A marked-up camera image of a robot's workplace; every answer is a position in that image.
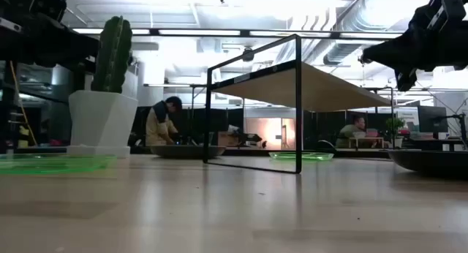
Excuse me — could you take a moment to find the cardboard box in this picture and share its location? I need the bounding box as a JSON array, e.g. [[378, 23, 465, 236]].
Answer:
[[218, 131, 241, 147]]

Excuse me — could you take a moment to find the white plant pot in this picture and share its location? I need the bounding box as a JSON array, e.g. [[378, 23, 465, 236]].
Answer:
[[67, 90, 139, 159]]

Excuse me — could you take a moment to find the dark computer monitor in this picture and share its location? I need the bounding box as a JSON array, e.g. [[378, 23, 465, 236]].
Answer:
[[418, 105, 449, 134]]

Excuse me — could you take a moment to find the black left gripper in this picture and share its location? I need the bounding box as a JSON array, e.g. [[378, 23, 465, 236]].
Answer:
[[0, 11, 99, 92]]

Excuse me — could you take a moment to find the linear ceiling light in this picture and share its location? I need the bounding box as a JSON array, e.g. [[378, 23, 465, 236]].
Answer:
[[72, 28, 403, 39]]

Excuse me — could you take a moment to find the black aluminium rig frame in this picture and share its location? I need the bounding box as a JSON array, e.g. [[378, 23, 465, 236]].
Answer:
[[14, 146, 394, 155]]

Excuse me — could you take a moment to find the dark office desk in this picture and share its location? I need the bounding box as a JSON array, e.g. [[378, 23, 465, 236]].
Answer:
[[409, 135, 468, 152]]

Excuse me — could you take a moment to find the green cactus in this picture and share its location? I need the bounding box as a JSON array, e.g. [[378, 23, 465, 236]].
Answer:
[[90, 15, 133, 94]]

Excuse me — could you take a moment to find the silver ventilation duct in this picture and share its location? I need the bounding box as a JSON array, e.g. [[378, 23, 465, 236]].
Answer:
[[323, 0, 414, 66]]

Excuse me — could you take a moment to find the black frame structure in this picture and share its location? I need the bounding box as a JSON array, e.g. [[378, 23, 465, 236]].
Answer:
[[0, 61, 70, 154]]

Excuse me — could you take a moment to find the yellow cable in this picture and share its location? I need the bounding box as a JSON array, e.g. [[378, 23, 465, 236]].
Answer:
[[9, 60, 39, 147]]

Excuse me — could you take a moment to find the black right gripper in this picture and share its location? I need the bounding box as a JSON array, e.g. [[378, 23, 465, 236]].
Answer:
[[361, 15, 468, 92]]

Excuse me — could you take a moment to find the small wooden table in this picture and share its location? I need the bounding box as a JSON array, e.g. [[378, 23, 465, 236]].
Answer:
[[348, 135, 385, 149]]

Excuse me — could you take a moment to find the black room partition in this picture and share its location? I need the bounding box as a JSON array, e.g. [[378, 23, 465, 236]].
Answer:
[[131, 105, 395, 148]]

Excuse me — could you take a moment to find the green transparent plate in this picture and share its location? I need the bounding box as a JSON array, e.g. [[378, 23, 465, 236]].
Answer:
[[0, 153, 118, 176], [268, 151, 335, 162]]

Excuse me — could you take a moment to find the black frame wooden shelf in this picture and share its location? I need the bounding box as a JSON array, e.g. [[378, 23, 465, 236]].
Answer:
[[203, 33, 395, 175]]

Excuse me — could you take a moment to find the person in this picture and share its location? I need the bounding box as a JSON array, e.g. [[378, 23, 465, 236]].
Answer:
[[145, 96, 183, 147], [335, 115, 367, 148]]

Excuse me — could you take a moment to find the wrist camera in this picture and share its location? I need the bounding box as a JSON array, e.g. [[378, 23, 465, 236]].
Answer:
[[423, 0, 468, 33], [28, 0, 74, 23]]

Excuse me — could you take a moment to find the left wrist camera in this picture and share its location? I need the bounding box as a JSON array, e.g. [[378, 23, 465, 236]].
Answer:
[[28, 0, 74, 23]]

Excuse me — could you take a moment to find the small potted plant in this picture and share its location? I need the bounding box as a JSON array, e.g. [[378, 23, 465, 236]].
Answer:
[[386, 116, 407, 148]]

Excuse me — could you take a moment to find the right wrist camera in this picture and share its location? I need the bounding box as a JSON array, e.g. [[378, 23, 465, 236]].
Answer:
[[423, 0, 468, 33]]

